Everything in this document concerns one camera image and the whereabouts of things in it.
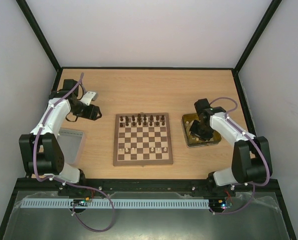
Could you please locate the gold tin with pieces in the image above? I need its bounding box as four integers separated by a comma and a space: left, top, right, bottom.
181, 113, 222, 148

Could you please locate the wooden chess board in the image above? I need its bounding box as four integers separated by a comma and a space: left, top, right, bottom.
113, 112, 173, 167

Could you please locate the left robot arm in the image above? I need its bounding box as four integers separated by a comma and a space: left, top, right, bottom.
18, 79, 102, 189

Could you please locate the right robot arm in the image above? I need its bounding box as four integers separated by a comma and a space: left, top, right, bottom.
190, 97, 273, 196

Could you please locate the silver tin lid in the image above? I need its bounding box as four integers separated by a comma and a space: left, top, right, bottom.
57, 128, 86, 167

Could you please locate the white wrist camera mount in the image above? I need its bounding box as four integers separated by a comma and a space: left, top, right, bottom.
80, 91, 98, 106

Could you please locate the grey slotted cable duct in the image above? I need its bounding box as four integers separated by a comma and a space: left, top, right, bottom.
20, 198, 209, 210

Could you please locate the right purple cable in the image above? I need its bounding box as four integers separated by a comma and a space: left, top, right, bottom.
209, 96, 273, 216

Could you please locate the black frame rail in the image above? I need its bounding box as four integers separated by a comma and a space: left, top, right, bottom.
15, 177, 279, 197

